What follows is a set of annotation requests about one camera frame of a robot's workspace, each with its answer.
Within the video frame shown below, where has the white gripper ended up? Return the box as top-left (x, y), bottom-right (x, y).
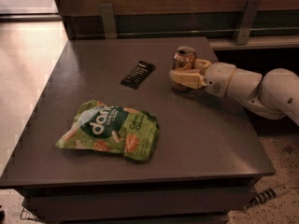
top-left (169, 59), bottom-right (236, 97)

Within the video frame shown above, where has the orange soda can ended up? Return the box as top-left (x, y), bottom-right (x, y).
top-left (170, 46), bottom-right (196, 91)

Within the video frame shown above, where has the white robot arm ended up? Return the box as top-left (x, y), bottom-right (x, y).
top-left (170, 59), bottom-right (299, 126)

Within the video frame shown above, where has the black snack bar wrapper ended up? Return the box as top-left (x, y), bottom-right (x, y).
top-left (121, 61), bottom-right (155, 90)

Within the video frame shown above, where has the green chips bag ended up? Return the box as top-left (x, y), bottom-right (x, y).
top-left (56, 100), bottom-right (160, 161)

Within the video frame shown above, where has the left metal bracket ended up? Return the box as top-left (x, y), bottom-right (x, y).
top-left (100, 4), bottom-right (118, 39)

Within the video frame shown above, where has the striped cable on floor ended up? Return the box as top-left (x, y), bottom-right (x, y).
top-left (243, 184), bottom-right (292, 210)

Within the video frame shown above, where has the wire rack under table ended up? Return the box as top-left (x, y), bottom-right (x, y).
top-left (20, 201), bottom-right (39, 221)

